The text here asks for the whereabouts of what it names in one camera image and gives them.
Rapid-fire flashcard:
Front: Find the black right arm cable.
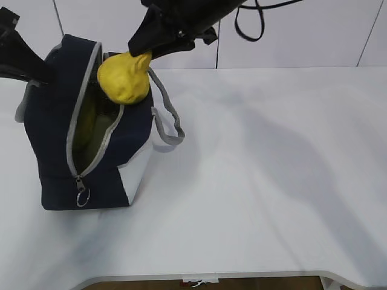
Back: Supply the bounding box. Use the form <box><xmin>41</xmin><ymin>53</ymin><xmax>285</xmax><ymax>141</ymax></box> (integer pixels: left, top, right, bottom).
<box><xmin>234</xmin><ymin>0</ymin><xmax>303</xmax><ymax>43</ymax></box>

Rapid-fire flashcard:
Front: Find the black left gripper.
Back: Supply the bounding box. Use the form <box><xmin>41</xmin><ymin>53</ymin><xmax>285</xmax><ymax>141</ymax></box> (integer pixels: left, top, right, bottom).
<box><xmin>1</xmin><ymin>7</ymin><xmax>54</xmax><ymax>84</ymax></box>

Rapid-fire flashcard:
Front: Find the navy blue lunch bag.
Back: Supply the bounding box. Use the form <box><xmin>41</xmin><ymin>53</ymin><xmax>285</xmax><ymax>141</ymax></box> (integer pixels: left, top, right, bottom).
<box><xmin>15</xmin><ymin>34</ymin><xmax>185</xmax><ymax>211</ymax></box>

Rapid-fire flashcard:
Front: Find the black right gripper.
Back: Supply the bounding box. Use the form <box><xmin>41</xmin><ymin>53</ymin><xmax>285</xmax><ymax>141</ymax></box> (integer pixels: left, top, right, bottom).
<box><xmin>128</xmin><ymin>0</ymin><xmax>243</xmax><ymax>59</ymax></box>

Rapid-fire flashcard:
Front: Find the white bracket under table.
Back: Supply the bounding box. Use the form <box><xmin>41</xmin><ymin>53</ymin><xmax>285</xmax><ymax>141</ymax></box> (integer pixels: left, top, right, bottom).
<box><xmin>181</xmin><ymin>274</ymin><xmax>220</xmax><ymax>288</ymax></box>

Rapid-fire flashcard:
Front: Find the yellow pear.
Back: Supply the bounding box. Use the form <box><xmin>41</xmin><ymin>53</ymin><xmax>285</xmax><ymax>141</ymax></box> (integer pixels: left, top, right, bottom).
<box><xmin>97</xmin><ymin>51</ymin><xmax>152</xmax><ymax>105</ymax></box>

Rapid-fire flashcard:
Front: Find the yellow banana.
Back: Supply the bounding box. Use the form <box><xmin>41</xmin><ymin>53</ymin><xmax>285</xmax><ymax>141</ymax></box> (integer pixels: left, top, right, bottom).
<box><xmin>73</xmin><ymin>97</ymin><xmax>96</xmax><ymax>151</ymax></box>

